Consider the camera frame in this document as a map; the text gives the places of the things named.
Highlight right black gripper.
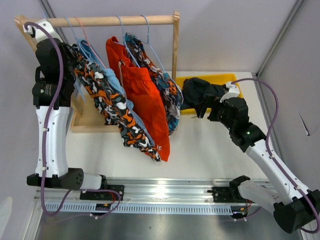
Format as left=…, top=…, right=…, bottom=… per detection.
left=194, top=94, right=235, bottom=131

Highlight blue wire hanger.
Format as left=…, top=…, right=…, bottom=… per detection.
left=116, top=15, right=140, bottom=68
left=73, top=74, right=86, bottom=102
left=140, top=14, right=166, bottom=72
left=64, top=17, right=102, bottom=66

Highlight light blue shorts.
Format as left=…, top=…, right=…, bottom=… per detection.
left=75, top=37, right=155, bottom=145

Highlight pink wire hanger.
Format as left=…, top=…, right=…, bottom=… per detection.
left=74, top=16, right=107, bottom=69

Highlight dark navy shorts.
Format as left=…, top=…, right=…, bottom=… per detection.
left=181, top=77, right=225, bottom=110

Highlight orange black camouflage shorts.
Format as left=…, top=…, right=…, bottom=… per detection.
left=72, top=45, right=162, bottom=162

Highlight bright orange shorts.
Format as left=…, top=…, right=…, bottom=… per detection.
left=105, top=36, right=171, bottom=162

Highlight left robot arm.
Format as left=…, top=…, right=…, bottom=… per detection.
left=26, top=38, right=124, bottom=201

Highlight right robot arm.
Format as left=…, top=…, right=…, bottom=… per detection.
left=195, top=96, right=320, bottom=233

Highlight blue orange patterned shorts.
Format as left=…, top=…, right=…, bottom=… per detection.
left=125, top=32, right=184, bottom=135

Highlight yellow plastic tray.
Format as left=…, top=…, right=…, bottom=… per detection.
left=176, top=73, right=243, bottom=115

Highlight wooden clothes rack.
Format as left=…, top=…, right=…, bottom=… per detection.
left=13, top=10, right=181, bottom=134

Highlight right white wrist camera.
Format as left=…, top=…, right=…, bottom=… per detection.
left=219, top=81, right=240, bottom=103

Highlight aluminium mounting rail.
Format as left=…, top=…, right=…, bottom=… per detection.
left=33, top=176, right=276, bottom=216

